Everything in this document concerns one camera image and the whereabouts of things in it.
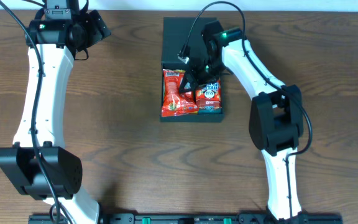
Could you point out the red Hello Panda box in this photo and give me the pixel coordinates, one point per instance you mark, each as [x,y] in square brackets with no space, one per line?
[209,95]

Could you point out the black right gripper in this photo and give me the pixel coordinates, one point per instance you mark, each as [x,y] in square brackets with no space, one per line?
[198,73]

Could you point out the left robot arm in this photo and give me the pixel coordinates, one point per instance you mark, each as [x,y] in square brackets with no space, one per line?
[38,164]

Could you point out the red candy bag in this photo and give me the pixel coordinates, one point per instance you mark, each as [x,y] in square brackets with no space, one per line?
[175,103]

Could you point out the teal Chunkies cookie box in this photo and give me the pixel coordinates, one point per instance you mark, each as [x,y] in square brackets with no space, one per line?
[209,109]

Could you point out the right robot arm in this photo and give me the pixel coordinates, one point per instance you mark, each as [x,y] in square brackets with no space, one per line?
[277,116]

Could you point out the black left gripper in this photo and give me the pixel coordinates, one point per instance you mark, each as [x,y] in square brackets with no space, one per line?
[97,23]

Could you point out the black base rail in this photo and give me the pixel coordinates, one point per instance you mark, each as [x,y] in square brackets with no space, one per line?
[242,218]

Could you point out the black gift box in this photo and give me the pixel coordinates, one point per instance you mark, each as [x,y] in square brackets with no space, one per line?
[175,33]

